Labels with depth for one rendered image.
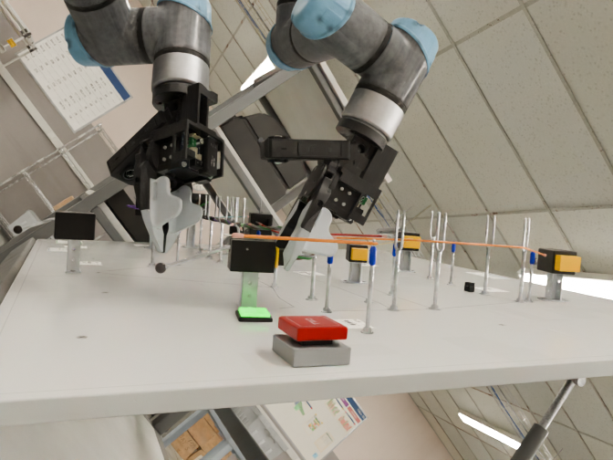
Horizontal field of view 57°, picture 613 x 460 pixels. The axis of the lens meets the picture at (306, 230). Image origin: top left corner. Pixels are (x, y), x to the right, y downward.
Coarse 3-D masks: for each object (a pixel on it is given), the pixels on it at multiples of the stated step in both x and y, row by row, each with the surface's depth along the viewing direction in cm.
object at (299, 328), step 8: (280, 320) 53; (288, 320) 51; (296, 320) 52; (304, 320) 52; (312, 320) 52; (320, 320) 52; (328, 320) 53; (280, 328) 53; (288, 328) 51; (296, 328) 49; (304, 328) 49; (312, 328) 49; (320, 328) 50; (328, 328) 50; (336, 328) 50; (344, 328) 51; (296, 336) 49; (304, 336) 49; (312, 336) 49; (320, 336) 50; (328, 336) 50; (336, 336) 50; (344, 336) 51; (304, 344) 50; (312, 344) 50; (320, 344) 51; (328, 344) 51
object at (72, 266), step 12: (60, 216) 90; (72, 216) 91; (84, 216) 92; (24, 228) 90; (60, 228) 90; (72, 228) 91; (84, 228) 92; (72, 240) 93; (72, 252) 93; (72, 264) 93
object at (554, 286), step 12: (540, 252) 100; (552, 252) 96; (564, 252) 96; (576, 252) 96; (540, 264) 100; (552, 264) 96; (552, 276) 98; (552, 288) 98; (552, 300) 98; (564, 300) 98
